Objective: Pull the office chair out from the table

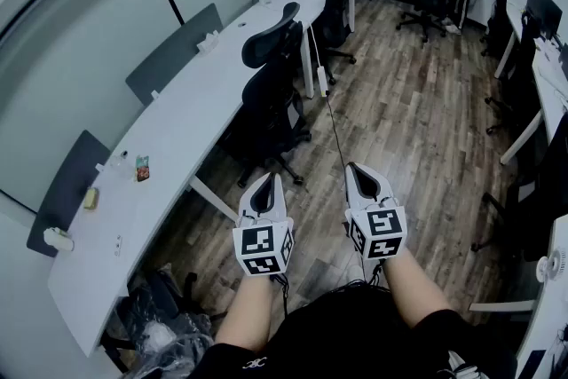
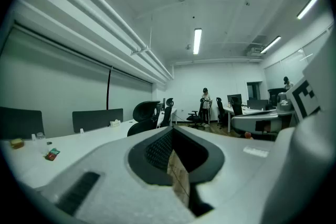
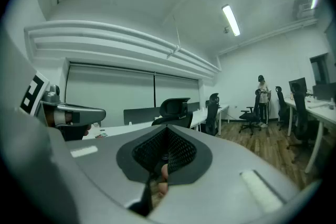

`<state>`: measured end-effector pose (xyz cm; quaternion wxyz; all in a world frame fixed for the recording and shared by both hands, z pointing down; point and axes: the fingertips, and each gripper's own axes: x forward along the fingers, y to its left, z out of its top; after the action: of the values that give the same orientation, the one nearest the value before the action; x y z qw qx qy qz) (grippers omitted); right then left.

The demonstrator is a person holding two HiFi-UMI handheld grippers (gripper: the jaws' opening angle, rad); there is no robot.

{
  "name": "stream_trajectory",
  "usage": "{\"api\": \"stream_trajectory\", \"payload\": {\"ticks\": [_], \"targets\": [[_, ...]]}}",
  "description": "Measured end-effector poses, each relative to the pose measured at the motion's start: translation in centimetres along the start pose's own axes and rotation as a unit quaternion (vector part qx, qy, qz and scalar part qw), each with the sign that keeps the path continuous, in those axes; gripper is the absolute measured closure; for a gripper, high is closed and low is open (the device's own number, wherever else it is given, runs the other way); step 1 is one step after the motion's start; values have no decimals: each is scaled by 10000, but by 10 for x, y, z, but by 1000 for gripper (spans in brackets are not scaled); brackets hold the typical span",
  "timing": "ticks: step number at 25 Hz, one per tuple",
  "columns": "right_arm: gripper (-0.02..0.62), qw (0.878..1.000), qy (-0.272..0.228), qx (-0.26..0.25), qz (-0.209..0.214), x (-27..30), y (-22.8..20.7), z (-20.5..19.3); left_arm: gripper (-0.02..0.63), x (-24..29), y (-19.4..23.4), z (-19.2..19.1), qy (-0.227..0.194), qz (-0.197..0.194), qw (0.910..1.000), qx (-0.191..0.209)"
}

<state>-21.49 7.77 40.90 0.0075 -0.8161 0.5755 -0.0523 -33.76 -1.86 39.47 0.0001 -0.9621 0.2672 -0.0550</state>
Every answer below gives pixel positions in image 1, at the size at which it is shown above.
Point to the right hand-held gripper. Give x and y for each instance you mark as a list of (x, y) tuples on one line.
[(379, 231)]

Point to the clear glass bottle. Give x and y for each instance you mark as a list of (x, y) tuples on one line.
[(120, 165)]

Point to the black computer monitor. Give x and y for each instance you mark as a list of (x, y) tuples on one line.
[(553, 15), (534, 6)]

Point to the white power strip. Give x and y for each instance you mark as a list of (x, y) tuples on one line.
[(322, 81)]

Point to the person's left forearm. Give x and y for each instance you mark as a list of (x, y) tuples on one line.
[(246, 315)]

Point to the white table with monitors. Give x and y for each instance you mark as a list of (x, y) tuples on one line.
[(548, 89)]

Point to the black chair under table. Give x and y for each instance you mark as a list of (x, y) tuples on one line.
[(166, 293)]

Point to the long white table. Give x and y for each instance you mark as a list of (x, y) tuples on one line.
[(177, 120)]

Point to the clear plastic bags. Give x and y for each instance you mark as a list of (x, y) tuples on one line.
[(173, 346)]

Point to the colourful snack packet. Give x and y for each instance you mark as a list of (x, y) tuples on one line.
[(142, 168)]

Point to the small white desk fan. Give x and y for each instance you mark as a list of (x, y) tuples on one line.
[(552, 265)]

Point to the yellow sponge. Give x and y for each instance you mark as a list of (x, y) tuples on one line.
[(91, 198)]

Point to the person's black clothing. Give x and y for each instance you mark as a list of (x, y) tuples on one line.
[(346, 337)]

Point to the white tissue box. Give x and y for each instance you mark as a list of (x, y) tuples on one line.
[(207, 43)]

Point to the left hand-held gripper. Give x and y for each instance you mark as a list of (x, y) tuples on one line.
[(259, 242)]

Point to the white table with fan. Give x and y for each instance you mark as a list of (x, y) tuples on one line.
[(552, 315)]

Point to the person's right forearm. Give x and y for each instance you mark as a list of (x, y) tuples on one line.
[(412, 288)]

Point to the person's white shoe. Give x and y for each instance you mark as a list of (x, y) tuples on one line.
[(461, 366)]

